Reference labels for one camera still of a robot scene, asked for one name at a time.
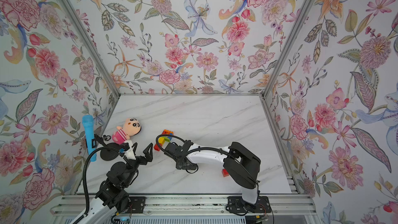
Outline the plush doll pink dress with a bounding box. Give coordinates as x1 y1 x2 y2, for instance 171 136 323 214
112 118 142 145

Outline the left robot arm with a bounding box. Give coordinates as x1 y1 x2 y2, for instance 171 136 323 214
72 143 153 224

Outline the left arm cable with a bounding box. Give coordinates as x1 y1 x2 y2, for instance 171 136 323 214
71 146 130 224

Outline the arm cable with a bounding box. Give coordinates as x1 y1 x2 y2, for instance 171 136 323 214
71 146 130 224
155 134 237 162

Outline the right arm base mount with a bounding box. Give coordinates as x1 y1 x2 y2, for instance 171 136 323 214
226 196 272 215

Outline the red square brick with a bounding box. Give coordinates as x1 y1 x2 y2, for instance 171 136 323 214
222 169 230 177
153 144 161 151

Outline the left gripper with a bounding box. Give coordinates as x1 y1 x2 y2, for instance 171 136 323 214
122 143 153 188

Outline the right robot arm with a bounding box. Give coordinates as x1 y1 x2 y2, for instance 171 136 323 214
160 140 261 205

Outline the blue toy microphone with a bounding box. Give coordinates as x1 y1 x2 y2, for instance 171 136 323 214
81 115 97 155

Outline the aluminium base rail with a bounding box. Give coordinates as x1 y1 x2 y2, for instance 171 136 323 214
50 194 317 217

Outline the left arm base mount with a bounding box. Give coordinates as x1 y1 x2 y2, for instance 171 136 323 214
116 197 146 214

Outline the orange tall long brick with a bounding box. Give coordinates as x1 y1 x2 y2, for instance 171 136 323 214
162 130 174 135

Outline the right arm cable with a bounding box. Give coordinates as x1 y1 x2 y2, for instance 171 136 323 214
155 134 237 162

